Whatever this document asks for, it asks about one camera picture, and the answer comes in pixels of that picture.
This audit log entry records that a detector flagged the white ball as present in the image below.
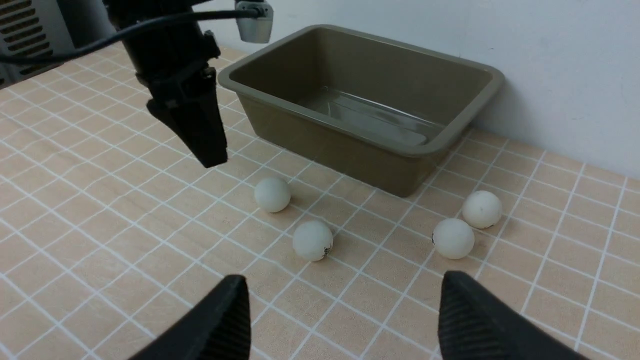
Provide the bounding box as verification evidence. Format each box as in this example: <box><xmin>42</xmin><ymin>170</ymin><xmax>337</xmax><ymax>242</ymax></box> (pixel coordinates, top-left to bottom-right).
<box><xmin>253</xmin><ymin>177</ymin><xmax>291</xmax><ymax>214</ymax></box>
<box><xmin>431</xmin><ymin>218</ymin><xmax>475</xmax><ymax>260</ymax></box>
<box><xmin>461</xmin><ymin>190</ymin><xmax>503</xmax><ymax>229</ymax></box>
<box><xmin>292</xmin><ymin>219</ymin><xmax>334</xmax><ymax>262</ymax></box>

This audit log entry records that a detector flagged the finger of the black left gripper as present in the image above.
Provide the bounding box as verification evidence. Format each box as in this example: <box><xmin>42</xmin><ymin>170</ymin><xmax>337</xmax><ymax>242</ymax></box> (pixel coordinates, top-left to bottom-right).
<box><xmin>146</xmin><ymin>67</ymin><xmax>228</xmax><ymax>169</ymax></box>

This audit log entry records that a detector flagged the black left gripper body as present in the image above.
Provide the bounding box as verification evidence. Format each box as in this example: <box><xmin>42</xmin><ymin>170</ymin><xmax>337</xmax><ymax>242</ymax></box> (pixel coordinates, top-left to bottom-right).
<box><xmin>103</xmin><ymin>0</ymin><xmax>220</xmax><ymax>109</ymax></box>

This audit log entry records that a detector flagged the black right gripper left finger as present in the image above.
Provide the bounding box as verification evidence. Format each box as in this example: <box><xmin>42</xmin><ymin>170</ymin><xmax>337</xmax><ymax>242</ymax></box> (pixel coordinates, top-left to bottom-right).
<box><xmin>131</xmin><ymin>275</ymin><xmax>252</xmax><ymax>360</ymax></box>

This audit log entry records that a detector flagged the black left camera cable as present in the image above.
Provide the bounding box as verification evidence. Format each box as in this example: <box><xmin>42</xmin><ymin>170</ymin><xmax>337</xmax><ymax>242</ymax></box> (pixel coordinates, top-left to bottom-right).
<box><xmin>0</xmin><ymin>9</ymin><xmax>261</xmax><ymax>65</ymax></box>

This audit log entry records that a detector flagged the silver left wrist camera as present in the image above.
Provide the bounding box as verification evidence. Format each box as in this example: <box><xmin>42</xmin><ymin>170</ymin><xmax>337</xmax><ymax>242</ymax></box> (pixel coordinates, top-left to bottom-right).
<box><xmin>234</xmin><ymin>0</ymin><xmax>274</xmax><ymax>44</ymax></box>

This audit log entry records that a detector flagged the olive green plastic bin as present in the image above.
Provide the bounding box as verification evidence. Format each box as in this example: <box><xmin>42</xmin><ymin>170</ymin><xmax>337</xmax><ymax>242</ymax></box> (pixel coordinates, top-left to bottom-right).
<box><xmin>218</xmin><ymin>24</ymin><xmax>505</xmax><ymax>198</ymax></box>

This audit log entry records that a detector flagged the grey vented cabinet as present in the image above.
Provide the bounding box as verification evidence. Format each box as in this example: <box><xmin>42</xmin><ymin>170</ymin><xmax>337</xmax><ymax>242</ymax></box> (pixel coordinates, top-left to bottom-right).
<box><xmin>0</xmin><ymin>0</ymin><xmax>76</xmax><ymax>88</ymax></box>

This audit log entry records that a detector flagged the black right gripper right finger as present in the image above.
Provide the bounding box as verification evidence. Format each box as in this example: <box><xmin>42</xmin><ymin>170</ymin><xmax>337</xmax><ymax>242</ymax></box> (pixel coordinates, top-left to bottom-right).
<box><xmin>438</xmin><ymin>270</ymin><xmax>586</xmax><ymax>360</ymax></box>

